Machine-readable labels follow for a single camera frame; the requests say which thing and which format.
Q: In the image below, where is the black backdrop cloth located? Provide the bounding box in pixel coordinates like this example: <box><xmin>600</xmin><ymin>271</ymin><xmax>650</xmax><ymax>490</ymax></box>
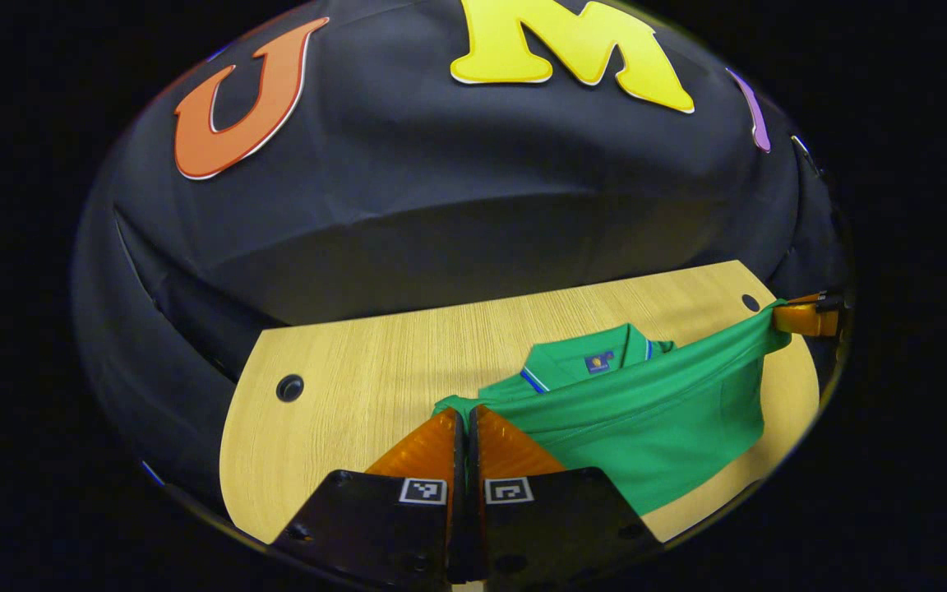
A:
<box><xmin>71</xmin><ymin>0</ymin><xmax>852</xmax><ymax>511</ymax></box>

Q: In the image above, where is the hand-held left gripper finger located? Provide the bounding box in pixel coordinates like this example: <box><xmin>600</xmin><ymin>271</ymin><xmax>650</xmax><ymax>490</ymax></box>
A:
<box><xmin>469</xmin><ymin>405</ymin><xmax>663</xmax><ymax>590</ymax></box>
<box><xmin>270</xmin><ymin>406</ymin><xmax>466</xmax><ymax>589</ymax></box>

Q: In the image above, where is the green T-shirt with blue trim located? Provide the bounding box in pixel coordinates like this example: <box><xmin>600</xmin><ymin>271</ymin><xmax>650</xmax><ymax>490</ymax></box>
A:
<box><xmin>432</xmin><ymin>300</ymin><xmax>792</xmax><ymax>517</ymax></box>

